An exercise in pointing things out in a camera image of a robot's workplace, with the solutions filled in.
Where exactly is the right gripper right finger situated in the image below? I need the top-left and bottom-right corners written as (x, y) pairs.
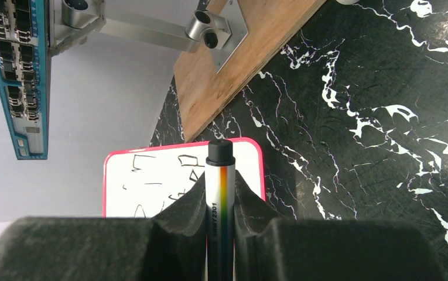
top-left (234, 173), bottom-right (446, 280)

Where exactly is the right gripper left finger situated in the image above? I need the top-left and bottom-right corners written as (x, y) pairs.
top-left (0, 176), bottom-right (206, 280)

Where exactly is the pink framed whiteboard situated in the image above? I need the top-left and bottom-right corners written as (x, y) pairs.
top-left (102, 137), bottom-right (266, 219)

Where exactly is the white whiteboard marker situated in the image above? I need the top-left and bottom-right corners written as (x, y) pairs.
top-left (204, 139), bottom-right (235, 280)

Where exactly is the wooden board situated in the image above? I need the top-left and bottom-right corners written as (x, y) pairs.
top-left (174, 1), bottom-right (324, 142)

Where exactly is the metal bracket with black knob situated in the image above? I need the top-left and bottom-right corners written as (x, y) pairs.
top-left (49, 1), bottom-right (248, 73)

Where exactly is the grey blue network switch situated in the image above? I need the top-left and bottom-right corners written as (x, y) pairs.
top-left (0, 0), bottom-right (52, 160)

